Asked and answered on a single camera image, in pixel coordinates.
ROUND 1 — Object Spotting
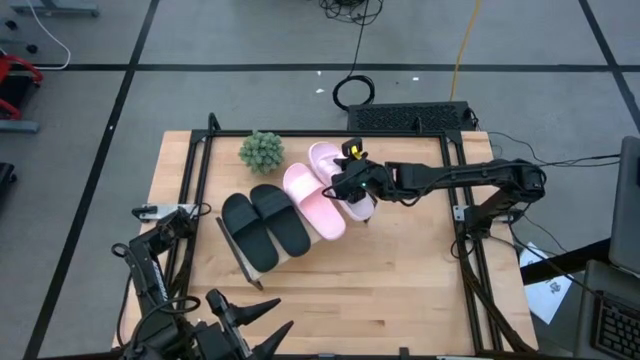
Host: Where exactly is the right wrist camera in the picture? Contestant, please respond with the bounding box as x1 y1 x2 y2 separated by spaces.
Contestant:
340 136 367 162

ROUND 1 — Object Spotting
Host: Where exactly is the black computer case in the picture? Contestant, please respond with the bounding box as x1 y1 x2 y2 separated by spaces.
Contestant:
346 100 476 133

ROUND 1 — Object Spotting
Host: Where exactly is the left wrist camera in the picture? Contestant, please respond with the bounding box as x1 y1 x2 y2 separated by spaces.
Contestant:
205 288 228 316

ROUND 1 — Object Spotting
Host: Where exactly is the black coiled cable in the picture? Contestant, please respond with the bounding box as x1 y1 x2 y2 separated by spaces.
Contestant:
319 0 386 113

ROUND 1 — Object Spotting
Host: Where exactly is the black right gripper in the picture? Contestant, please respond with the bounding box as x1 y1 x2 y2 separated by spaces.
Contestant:
328 157 395 206

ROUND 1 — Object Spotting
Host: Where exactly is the white cable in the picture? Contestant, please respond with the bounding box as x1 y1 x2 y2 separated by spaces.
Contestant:
23 0 73 72

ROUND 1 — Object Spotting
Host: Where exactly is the black furniture piece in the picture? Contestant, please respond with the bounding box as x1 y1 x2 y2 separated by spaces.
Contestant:
0 161 18 198

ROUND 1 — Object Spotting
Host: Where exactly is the green plant in white pot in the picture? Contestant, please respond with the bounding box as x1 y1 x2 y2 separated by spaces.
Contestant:
238 129 286 176

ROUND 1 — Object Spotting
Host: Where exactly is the white paper sheet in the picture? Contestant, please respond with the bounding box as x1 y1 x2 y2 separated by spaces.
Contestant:
518 241 574 326

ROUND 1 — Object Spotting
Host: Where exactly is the pink rubber slide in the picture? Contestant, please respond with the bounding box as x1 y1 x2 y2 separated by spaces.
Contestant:
282 162 347 242
307 141 376 223

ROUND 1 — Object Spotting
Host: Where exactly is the red framed cart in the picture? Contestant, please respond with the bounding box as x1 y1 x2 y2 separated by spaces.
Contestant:
0 51 46 134

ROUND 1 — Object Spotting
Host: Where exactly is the black desk leg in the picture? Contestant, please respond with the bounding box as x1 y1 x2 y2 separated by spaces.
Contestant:
519 238 614 286

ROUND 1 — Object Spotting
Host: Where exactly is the yellow cable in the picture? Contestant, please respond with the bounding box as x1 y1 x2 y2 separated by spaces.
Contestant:
448 0 484 103

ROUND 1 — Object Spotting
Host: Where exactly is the wooden shelf with black frame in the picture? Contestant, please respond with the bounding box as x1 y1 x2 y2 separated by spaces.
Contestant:
214 215 324 292

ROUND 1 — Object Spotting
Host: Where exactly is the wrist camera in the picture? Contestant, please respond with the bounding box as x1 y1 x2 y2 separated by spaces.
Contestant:
205 288 228 316
340 136 367 162

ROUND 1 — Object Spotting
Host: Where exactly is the grey metal furniture base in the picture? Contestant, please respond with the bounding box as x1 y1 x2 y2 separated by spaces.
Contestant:
9 0 101 18

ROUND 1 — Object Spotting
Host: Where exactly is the computer monitor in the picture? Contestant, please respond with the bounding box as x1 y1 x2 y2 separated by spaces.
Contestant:
607 135 640 277

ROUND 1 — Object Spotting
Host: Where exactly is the grey laptop with black keyboard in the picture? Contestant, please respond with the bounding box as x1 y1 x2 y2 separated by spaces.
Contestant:
573 259 640 360

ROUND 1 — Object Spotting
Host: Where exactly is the black aluminium table frame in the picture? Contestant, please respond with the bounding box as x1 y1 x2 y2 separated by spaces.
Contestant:
130 112 539 360

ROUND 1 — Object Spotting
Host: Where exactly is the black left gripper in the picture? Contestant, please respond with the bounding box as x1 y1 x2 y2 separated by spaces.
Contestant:
193 297 296 360

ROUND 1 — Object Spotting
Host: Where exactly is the black rubber slide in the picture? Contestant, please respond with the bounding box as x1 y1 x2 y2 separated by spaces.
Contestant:
248 183 312 259
221 192 280 274

